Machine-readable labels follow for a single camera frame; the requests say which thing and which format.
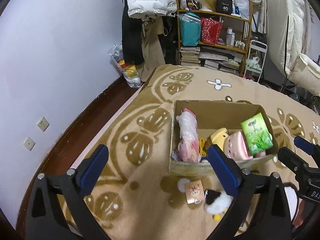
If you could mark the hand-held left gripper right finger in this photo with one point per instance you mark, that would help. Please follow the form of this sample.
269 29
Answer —
222 172

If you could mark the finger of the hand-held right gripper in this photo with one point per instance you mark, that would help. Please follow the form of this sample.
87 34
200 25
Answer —
291 158
303 143

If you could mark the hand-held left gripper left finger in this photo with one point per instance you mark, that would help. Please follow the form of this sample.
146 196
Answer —
93 170

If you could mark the pink soft pouch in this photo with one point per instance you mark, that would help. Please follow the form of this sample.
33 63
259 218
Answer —
236 145

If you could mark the small black white plush toy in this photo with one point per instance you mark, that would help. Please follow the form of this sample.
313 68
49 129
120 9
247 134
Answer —
217 203

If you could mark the yellow plush toy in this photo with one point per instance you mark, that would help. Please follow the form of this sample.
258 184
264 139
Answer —
218 136

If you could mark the green tissue packet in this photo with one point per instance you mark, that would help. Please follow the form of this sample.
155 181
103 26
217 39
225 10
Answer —
256 135

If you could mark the pale plush toy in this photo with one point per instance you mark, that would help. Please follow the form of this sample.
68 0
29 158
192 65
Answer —
187 130

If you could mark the cardboard box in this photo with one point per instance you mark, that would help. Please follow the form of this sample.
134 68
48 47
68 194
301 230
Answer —
225 112

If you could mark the large panda plush toy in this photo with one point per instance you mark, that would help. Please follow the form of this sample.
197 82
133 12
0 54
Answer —
291 200

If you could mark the small bear print card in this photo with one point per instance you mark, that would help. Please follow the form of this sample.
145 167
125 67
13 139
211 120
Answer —
193 191

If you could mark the cream puffy cushion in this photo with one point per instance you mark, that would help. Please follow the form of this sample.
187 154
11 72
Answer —
307 72

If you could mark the green white plastic bag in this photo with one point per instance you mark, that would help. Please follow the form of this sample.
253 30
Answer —
253 64

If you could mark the clear bag of toys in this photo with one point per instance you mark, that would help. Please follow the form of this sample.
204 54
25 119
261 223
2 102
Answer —
130 75

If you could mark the white trolley cart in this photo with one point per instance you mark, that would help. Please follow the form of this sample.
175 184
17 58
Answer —
258 45

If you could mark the pile of papers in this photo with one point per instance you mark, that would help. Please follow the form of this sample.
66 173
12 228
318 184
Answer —
220 60

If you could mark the cream quilted mattress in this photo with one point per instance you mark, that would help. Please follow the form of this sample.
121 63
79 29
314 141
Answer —
277 30

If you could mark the stack of books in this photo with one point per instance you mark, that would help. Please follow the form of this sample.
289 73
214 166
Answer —
190 56

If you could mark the group of white cosmetic bottles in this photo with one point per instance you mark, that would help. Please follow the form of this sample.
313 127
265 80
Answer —
231 38

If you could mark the beige hanging coat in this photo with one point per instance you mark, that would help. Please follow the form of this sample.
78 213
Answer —
152 55

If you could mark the black hanging coat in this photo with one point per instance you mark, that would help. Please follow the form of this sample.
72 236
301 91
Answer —
131 42

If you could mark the black hanging garment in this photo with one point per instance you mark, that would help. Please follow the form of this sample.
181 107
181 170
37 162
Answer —
171 45

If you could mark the red patterned bag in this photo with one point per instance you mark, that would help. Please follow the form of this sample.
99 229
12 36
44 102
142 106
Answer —
211 31

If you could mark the teal bag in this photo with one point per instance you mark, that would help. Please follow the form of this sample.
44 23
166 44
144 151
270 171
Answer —
190 31

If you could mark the wooden shelf rack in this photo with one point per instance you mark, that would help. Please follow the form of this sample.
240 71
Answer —
225 15

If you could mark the black gift box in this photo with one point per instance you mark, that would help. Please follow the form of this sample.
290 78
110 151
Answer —
225 5

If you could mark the white wall socket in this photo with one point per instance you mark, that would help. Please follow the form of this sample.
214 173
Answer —
29 143
43 124

